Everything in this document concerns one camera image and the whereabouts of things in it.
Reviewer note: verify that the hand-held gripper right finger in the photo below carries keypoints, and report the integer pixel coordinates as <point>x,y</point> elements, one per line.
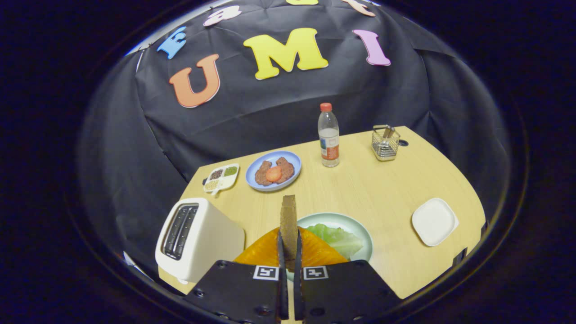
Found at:
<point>298,297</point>

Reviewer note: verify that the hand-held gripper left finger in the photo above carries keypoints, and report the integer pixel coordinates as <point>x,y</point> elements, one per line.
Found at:
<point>283,297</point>

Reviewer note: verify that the green lettuce leaf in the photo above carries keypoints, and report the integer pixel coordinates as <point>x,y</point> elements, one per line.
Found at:
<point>337,238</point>

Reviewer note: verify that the brown toast slice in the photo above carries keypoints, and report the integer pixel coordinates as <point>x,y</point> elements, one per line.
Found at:
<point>288,220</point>

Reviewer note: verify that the pale green round plate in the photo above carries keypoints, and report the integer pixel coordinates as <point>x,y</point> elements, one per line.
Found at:
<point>333,219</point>

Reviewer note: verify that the white toaster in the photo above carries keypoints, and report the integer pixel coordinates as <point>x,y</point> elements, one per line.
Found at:
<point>211,243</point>

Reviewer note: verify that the orange tomato slice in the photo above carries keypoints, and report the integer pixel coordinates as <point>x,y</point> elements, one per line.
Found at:
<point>273,174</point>

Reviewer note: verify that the brown meat patty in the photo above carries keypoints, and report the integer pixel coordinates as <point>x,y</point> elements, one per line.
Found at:
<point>287,168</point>
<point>261,175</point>

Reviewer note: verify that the white divided condiment tray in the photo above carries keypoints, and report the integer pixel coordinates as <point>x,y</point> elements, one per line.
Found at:
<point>225,182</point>

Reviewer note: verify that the blue round plate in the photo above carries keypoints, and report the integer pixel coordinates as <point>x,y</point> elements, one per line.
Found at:
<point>270,156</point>

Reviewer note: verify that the white square plate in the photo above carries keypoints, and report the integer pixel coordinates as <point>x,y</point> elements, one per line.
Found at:
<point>434,221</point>

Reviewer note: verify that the clear plastic water bottle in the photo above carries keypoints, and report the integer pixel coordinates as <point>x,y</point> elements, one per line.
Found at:
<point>329,144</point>

